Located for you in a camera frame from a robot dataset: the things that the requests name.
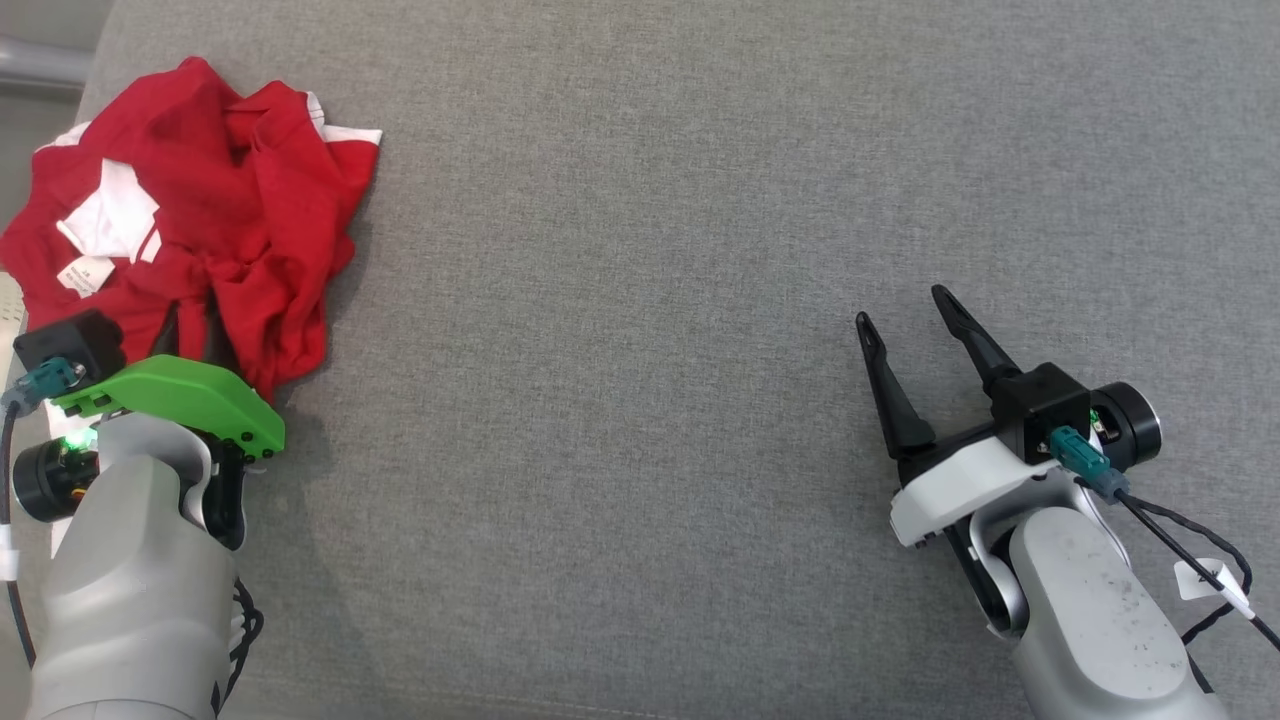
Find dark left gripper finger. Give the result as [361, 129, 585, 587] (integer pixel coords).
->
[174, 298, 212, 362]

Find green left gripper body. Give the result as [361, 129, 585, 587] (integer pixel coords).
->
[50, 355, 286, 463]

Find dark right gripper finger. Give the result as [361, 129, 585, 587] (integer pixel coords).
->
[855, 312, 937, 462]
[931, 285, 1023, 397]

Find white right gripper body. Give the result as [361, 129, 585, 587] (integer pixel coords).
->
[890, 422, 1076, 548]

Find red and white basketball jersey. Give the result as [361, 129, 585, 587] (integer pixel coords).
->
[0, 57, 263, 373]

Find grey horizontal pipe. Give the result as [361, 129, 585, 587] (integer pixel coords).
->
[0, 35, 96, 93]

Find teal right cable connector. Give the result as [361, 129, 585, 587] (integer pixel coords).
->
[1048, 425, 1131, 501]

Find teal cable connector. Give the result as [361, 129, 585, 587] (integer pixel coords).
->
[1048, 425, 1131, 501]
[0, 357, 87, 416]

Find teal left cable connector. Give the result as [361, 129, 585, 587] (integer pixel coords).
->
[0, 357, 87, 416]

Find black left camera cable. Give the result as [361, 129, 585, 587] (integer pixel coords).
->
[0, 400, 39, 669]

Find black camera cable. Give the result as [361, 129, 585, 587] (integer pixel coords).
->
[0, 400, 39, 669]
[1110, 490, 1280, 653]

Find black right camera cable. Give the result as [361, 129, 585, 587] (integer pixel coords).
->
[1110, 490, 1280, 653]

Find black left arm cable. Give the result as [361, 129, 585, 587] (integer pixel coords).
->
[215, 578, 264, 703]

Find white right cable tag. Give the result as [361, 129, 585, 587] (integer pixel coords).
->
[1175, 558, 1251, 613]

